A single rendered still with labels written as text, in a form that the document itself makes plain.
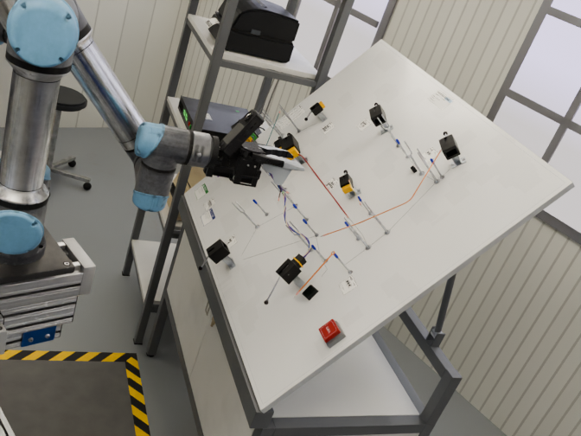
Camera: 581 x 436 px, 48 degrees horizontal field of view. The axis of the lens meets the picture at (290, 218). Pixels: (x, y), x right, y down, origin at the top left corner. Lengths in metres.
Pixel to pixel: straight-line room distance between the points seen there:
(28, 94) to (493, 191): 1.21
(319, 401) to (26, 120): 1.21
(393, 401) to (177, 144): 1.20
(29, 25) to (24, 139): 0.23
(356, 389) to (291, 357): 0.37
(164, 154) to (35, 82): 0.28
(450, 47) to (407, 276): 2.05
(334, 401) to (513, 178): 0.85
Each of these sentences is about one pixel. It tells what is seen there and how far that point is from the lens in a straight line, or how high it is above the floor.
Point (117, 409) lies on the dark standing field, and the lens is 2.95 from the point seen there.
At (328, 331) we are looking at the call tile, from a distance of 1.79.
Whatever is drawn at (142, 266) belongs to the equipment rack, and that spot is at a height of 0.24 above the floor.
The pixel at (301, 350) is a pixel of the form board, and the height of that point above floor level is 1.01.
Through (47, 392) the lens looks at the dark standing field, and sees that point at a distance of 2.97.
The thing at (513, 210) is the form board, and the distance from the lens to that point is 1.81.
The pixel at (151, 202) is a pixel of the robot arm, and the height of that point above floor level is 1.43.
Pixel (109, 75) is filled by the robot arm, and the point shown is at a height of 1.64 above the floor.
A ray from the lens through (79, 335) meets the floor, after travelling 3.25.
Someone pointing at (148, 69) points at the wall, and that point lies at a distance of 5.33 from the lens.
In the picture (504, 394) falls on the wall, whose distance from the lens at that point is 3.71.
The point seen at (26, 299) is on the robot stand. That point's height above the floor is 1.05.
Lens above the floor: 2.11
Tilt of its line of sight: 26 degrees down
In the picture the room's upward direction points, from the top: 20 degrees clockwise
